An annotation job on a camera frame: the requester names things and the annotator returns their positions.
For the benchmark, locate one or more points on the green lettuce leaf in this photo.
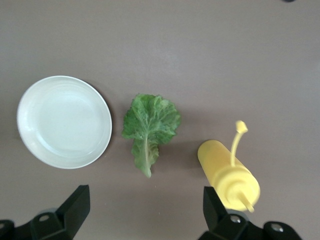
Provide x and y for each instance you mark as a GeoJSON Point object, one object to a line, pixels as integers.
{"type": "Point", "coordinates": [150, 120]}

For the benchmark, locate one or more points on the yellow squeeze bottle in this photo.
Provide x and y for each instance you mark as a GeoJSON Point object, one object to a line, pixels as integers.
{"type": "Point", "coordinates": [225, 170]}

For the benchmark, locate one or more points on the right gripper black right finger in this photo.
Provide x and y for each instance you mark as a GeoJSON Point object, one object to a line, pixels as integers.
{"type": "Point", "coordinates": [220, 227]}

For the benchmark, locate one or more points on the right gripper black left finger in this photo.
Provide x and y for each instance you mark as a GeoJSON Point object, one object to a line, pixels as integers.
{"type": "Point", "coordinates": [62, 225]}

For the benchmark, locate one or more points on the beige round plate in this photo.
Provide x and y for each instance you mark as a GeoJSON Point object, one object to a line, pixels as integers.
{"type": "Point", "coordinates": [62, 122]}

